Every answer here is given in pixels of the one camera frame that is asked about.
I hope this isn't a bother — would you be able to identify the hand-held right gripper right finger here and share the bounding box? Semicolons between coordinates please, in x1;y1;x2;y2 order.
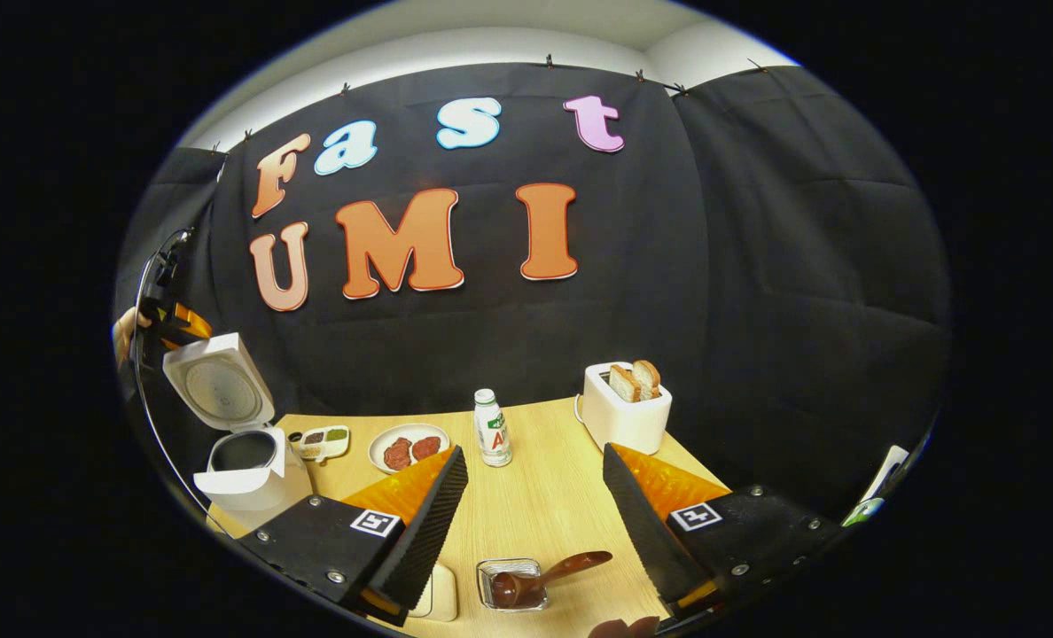
601;443;846;621

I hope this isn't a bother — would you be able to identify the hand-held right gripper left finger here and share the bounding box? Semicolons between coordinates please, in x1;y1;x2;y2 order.
238;445;470;628

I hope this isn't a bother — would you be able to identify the clear rice container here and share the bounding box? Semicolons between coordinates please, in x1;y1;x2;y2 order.
407;563;459;623

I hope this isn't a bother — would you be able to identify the white rice cooker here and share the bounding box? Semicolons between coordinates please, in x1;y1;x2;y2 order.
161;332;315;533

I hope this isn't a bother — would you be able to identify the brown wooden spoon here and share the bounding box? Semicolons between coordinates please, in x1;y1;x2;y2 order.
491;550;614;610

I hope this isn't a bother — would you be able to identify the white round plate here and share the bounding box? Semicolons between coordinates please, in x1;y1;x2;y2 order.
368;423;451;475

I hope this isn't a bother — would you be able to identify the white toaster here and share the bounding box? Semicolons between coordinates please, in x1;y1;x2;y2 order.
575;362;674;455

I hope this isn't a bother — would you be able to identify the white drink bottle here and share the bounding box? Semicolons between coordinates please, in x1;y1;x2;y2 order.
473;388;513;468

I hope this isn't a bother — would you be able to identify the white divided condiment tray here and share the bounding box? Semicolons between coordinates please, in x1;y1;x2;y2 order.
289;426;351;463

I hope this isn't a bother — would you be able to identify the black backdrop cloth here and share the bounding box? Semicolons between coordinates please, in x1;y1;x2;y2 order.
114;62;951;524

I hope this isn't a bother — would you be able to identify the thin black cable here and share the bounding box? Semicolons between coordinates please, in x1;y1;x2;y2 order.
133;229;217;528

